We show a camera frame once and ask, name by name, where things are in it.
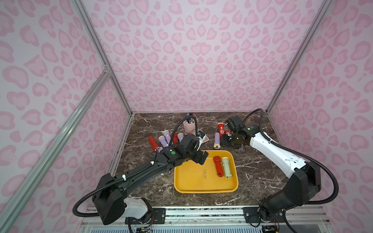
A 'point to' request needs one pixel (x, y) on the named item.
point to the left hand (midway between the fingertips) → (202, 150)
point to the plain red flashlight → (217, 159)
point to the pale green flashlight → (225, 161)
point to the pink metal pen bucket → (190, 125)
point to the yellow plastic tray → (191, 177)
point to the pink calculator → (201, 134)
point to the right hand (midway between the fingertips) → (223, 144)
